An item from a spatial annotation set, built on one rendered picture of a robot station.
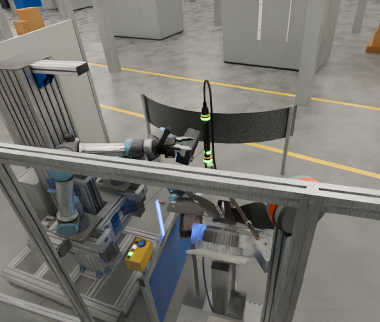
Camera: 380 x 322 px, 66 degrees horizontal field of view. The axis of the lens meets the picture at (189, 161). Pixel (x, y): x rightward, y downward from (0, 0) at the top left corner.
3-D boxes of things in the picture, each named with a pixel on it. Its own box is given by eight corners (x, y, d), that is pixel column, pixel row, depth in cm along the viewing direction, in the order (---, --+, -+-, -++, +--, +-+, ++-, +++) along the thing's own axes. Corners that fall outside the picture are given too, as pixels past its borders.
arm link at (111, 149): (57, 154, 167) (143, 152, 178) (54, 165, 158) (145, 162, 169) (54, 136, 160) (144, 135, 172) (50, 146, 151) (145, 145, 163)
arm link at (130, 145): (129, 149, 160) (126, 135, 155) (148, 149, 158) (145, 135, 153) (124, 157, 154) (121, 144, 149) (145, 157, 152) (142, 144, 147)
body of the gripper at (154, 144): (178, 150, 156) (156, 149, 158) (176, 136, 151) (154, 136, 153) (175, 158, 150) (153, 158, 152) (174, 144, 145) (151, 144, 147)
